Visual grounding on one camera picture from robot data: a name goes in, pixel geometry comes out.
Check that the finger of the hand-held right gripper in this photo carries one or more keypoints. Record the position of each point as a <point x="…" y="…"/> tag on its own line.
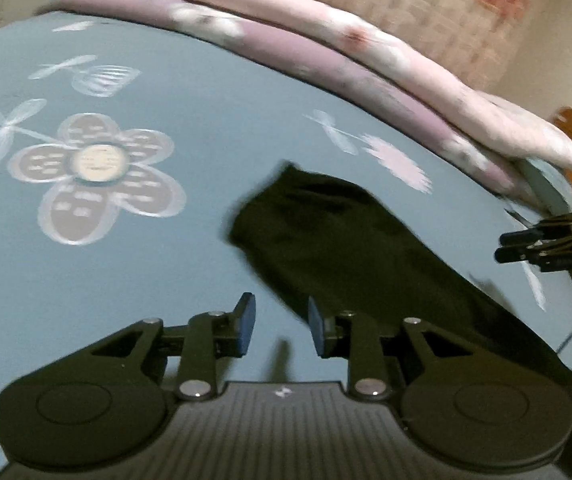
<point x="521" y="254"/>
<point x="541" y="232"/>

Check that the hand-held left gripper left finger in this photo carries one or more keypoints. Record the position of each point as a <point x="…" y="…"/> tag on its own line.
<point x="247" y="320"/>

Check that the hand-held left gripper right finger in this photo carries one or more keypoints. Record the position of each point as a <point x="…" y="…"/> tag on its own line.
<point x="314" y="327"/>

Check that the teal pillow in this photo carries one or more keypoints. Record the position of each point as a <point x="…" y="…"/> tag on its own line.
<point x="551" y="185"/>

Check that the pink floral quilt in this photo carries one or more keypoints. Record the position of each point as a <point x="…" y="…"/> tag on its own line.
<point x="366" y="45"/>

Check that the purple floral quilt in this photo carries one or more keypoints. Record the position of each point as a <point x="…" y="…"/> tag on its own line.
<point x="286" y="50"/>

